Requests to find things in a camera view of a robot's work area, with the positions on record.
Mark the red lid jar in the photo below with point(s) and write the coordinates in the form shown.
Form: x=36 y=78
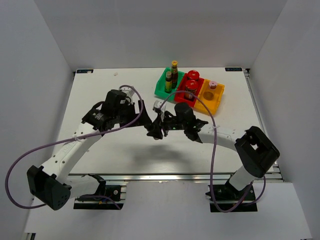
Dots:
x=193 y=75
x=191 y=87

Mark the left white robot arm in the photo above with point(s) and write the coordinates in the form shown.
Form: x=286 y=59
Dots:
x=51 y=182

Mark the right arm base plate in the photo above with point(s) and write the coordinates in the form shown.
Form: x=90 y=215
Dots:
x=227 y=199

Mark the green plastic bin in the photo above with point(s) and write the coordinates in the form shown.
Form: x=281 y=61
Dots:
x=160 y=85

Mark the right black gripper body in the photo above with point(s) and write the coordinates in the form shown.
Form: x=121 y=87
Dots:
x=172 y=123

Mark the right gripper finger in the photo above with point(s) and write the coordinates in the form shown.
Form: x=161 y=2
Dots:
x=158 y=121
x=155 y=132

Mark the small brown cap bottle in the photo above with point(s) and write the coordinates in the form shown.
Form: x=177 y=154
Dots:
x=168 y=82

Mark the yellow cap sauce bottle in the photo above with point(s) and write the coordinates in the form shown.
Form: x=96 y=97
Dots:
x=174 y=73

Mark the left table logo sticker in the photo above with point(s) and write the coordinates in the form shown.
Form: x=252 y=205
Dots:
x=84 y=71

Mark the pink cap spice bottle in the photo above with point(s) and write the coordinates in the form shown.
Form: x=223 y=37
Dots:
x=210 y=90

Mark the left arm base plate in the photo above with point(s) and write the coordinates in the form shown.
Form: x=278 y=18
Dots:
x=114 y=198

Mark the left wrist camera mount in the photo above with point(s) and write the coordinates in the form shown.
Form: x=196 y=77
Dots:
x=129 y=93

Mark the red plastic bin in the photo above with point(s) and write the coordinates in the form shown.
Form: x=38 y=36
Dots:
x=180 y=97

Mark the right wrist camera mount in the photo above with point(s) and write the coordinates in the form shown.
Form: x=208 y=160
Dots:
x=159 y=107

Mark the aluminium table front rail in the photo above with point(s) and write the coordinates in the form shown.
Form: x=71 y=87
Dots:
x=172 y=177

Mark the right table logo sticker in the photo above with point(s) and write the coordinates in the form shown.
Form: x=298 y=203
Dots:
x=233 y=69

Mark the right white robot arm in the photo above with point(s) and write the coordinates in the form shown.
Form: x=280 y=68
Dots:
x=255 y=150

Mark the table logo sticker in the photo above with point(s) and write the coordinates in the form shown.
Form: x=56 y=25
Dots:
x=84 y=71
x=233 y=69

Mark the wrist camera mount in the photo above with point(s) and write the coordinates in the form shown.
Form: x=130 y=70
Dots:
x=159 y=107
x=129 y=93

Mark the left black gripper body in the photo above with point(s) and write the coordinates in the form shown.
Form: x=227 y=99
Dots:
x=123 y=115

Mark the yellow plastic bin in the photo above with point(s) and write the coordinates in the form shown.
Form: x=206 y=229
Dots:
x=212 y=105

